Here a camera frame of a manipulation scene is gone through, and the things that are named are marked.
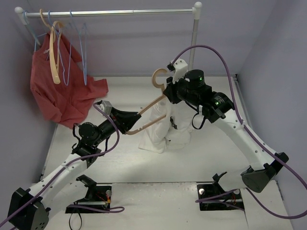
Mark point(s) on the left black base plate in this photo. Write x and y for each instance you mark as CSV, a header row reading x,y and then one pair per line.
x,y
99,199

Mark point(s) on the white clothes rack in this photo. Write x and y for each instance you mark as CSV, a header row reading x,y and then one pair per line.
x,y
195,10

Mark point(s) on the red t shirt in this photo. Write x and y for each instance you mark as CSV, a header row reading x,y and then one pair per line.
x,y
59,103

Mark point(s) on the tan wooden hanger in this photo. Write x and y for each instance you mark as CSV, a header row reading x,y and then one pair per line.
x,y
54,36
142,111

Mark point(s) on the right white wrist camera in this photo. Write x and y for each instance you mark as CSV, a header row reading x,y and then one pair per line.
x,y
179,68

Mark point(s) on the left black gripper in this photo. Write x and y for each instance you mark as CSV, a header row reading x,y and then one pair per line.
x,y
118,119

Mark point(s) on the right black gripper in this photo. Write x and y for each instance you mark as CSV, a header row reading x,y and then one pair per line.
x,y
170,89

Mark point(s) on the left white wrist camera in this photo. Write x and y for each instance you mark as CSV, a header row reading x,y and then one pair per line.
x,y
105,106

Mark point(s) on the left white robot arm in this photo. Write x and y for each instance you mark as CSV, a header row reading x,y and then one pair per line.
x,y
33,208

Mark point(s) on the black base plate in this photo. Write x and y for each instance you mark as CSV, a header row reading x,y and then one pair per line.
x,y
216,199
99,199

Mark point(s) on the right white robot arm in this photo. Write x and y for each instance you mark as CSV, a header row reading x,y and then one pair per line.
x,y
219,110

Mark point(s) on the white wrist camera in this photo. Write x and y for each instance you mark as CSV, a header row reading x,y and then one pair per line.
x,y
105,106
179,68

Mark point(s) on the white t shirt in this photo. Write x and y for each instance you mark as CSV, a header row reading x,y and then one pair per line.
x,y
173,132

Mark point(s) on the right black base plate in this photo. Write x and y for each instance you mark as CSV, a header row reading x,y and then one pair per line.
x,y
216,199

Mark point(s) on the blue wire hanger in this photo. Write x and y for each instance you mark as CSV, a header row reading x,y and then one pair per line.
x,y
65,73
30,29
82,35

